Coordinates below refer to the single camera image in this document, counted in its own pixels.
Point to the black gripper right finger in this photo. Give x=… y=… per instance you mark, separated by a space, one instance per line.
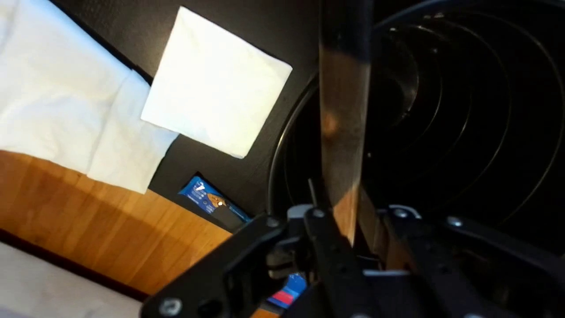
x=465 y=270

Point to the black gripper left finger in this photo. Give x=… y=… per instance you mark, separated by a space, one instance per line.
x=241 y=275

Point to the wooden spoon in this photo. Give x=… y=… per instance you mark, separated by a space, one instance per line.
x=345 y=86

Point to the black bucket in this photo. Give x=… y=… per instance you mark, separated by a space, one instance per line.
x=467 y=118

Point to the blue snack packet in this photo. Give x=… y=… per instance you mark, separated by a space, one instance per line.
x=215 y=204

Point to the white paper napkin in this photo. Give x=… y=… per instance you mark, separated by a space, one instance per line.
x=215 y=88

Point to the white cloth at table edge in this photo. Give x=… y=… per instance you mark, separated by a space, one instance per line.
x=65 y=98

